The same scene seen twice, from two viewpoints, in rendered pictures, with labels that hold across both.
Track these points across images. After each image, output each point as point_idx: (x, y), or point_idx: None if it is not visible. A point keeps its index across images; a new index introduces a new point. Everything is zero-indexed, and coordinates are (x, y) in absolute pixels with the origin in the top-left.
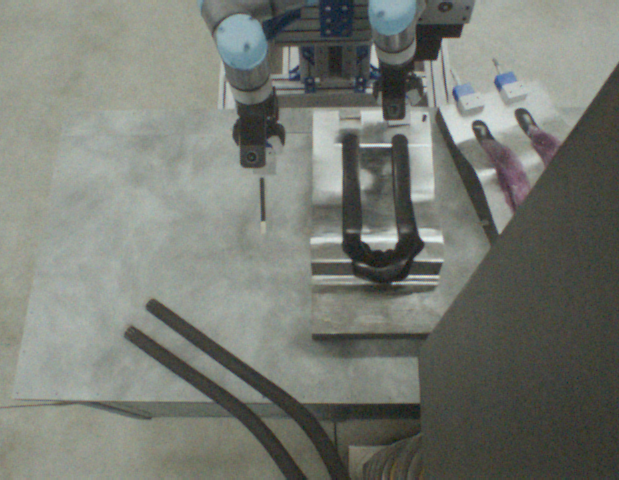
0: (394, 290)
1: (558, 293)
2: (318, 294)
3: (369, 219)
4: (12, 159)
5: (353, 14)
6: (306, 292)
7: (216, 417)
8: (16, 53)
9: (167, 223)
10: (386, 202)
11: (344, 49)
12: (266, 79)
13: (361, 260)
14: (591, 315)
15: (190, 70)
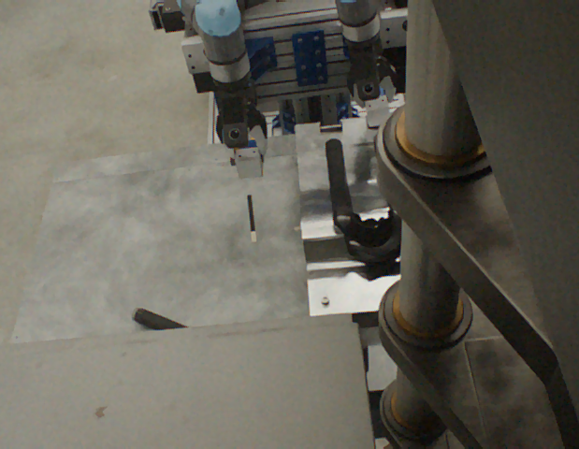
0: (394, 268)
1: None
2: (314, 281)
3: (358, 200)
4: (2, 268)
5: (326, 58)
6: (302, 290)
7: None
8: (10, 176)
9: (156, 243)
10: (375, 188)
11: (324, 111)
12: (242, 52)
13: (355, 242)
14: None
15: None
